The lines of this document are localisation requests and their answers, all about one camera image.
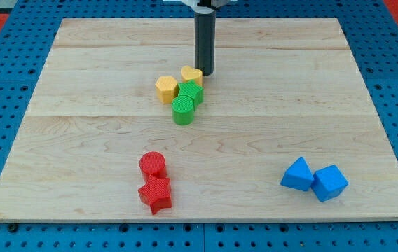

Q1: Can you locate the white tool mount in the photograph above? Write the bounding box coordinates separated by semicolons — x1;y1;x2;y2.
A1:
163;0;237;8

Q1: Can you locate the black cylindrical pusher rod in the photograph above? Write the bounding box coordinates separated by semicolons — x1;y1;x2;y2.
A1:
194;7;216;76

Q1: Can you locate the blue triangle block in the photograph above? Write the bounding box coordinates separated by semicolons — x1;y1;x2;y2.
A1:
280;157;314;192

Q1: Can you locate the blue cube block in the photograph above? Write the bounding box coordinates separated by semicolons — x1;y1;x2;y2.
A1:
311;164;348;202

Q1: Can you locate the yellow heart block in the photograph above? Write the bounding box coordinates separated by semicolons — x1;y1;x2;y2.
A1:
181;66;203;87

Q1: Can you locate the green star block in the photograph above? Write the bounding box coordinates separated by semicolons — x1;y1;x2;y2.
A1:
178;80;203;109

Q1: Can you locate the yellow hexagon block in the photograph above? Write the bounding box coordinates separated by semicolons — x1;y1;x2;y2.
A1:
155;76;179;104

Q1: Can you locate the green cylinder block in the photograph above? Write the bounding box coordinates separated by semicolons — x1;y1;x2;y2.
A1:
172;95;195;125

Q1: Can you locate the wooden board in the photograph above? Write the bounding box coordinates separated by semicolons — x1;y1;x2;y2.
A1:
0;17;398;223

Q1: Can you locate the red cylinder block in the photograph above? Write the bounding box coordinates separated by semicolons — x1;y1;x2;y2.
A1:
139;151;167;181

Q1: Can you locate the red star block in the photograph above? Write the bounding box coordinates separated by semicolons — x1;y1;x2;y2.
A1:
138;175;172;215

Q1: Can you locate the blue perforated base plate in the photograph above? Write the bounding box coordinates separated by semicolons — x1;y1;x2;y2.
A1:
0;1;398;251

